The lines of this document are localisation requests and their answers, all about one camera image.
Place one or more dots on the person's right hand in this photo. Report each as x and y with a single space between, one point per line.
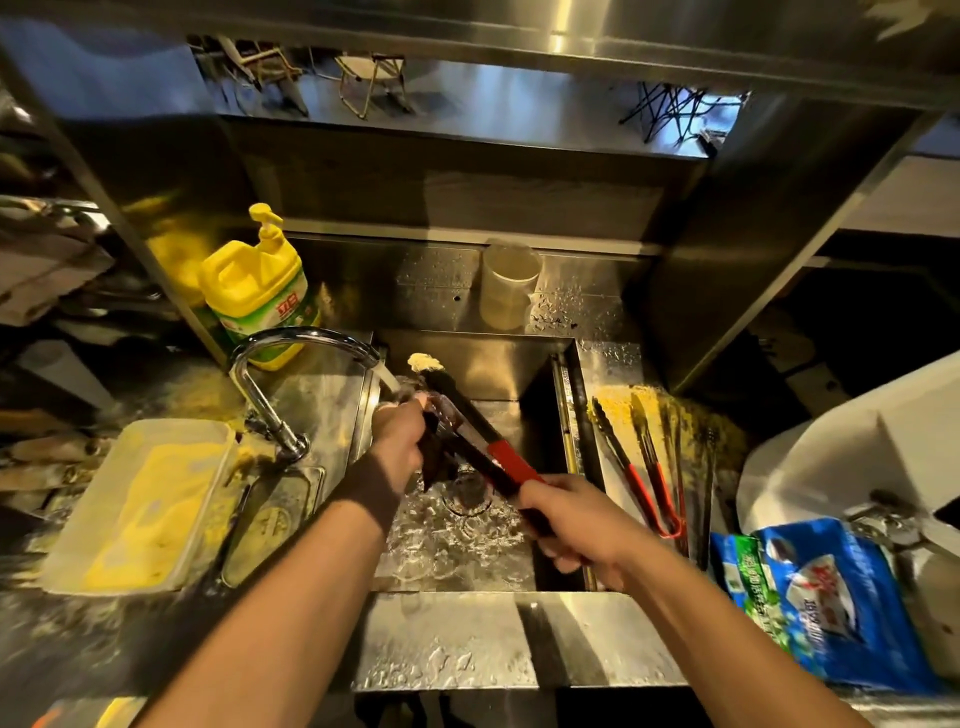
589 529

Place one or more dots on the person's left hand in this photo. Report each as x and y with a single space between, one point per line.
397 439

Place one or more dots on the person's left fingers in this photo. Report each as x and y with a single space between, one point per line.
401 406

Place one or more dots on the person's right thumb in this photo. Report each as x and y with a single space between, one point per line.
547 489

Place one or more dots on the black tongs with red grip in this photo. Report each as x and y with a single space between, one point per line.
480 442

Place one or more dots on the person's left forearm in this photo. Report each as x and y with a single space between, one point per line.
300 600

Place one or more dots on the person's right forearm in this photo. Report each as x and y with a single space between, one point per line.
720 645

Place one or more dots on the round sink drain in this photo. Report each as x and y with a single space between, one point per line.
466 496

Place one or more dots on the stainless steel sink basin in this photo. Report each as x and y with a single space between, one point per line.
495 405

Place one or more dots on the chrome sink faucet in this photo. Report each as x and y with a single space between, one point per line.
277 360

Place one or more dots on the plain steel tongs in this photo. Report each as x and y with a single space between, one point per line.
701 480

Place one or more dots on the translucent plastic cup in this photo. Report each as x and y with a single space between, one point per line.
508 285

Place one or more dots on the rectangular metal tray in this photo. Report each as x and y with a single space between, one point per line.
271 521

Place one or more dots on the yellow dish soap bottle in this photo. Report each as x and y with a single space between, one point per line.
255 289

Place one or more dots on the green plastic bag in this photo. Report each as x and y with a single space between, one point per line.
746 589

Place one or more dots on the stainless steel shelf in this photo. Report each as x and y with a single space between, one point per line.
480 191

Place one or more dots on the clear plastic container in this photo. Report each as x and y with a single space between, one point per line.
142 506

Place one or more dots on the large white bin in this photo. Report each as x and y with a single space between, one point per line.
847 450

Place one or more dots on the blue plastic bag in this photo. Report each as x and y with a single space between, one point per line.
840 600

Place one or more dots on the tan folding chair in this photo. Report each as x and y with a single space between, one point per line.
373 81

